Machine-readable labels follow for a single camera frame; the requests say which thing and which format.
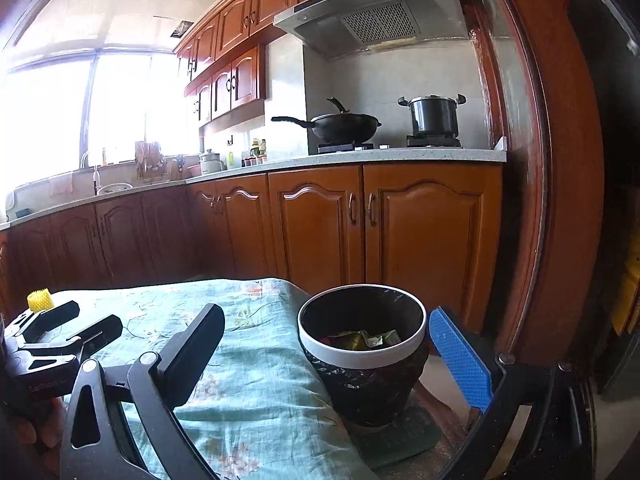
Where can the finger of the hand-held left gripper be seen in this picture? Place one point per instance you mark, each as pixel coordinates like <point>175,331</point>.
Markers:
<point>50,317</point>
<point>95,335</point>

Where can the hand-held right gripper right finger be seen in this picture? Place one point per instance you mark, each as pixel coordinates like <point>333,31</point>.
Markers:
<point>460,360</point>

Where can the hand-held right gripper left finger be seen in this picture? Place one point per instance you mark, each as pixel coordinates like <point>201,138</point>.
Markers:
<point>195,347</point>

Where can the yellow ribbed paper cup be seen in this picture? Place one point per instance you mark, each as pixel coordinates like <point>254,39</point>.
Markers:
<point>40,300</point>

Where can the light green snack packet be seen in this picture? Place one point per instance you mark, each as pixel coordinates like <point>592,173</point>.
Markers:
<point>384,338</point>

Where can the white rimmed trash bin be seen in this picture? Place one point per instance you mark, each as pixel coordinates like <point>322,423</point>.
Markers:
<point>370,385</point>

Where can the person's left hand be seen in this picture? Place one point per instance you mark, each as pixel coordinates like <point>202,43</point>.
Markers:
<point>45,425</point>

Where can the light blue floral cloth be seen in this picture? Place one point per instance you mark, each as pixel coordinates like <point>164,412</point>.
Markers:
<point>250,385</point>

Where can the dark wooden base cabinet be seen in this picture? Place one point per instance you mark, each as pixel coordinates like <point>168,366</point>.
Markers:
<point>100,240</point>

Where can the green woven mat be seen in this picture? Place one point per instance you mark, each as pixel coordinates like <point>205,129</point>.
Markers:
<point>405,440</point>

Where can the wooden lower cabinet door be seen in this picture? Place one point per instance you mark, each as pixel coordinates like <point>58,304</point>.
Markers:
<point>430,235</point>
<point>315,230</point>
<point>235,230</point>

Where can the chrome sink faucet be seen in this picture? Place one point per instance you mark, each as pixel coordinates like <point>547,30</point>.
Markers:
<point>95,175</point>

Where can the wooden utensil rack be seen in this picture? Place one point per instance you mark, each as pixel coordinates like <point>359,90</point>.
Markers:
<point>150,160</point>

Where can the white rice cooker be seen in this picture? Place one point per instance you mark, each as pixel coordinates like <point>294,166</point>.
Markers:
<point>211,162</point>

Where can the green white bottle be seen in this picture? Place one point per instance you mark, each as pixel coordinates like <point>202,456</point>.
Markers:
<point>233,160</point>

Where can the condiment bottles group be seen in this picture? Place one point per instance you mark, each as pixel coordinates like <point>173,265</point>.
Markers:
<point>256,152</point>

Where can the kitchen window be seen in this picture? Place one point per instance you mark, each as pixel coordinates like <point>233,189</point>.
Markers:
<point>75,110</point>

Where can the white kitchen countertop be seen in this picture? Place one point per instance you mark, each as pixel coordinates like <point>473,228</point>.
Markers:
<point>400,156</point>

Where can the wooden glass door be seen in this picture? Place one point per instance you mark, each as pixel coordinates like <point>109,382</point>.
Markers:
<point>560,160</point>

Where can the gas stove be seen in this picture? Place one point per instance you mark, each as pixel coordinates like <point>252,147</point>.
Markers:
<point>350,148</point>

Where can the black cooking pot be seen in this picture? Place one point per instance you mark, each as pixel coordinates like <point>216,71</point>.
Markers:
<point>434,115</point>

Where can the black wok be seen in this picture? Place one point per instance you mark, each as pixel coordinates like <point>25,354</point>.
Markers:
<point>345,127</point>

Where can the ceiling vent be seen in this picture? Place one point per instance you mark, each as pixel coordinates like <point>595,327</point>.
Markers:
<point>181,30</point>

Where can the steel range hood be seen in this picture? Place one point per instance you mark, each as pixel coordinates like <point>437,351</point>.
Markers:
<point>370,20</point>

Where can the small wooden wall cabinet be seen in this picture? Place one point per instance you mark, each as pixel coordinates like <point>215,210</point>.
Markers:
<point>235,85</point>

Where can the wooden wall cabinet row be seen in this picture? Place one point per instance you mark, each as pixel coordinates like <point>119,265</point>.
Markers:
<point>240,20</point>

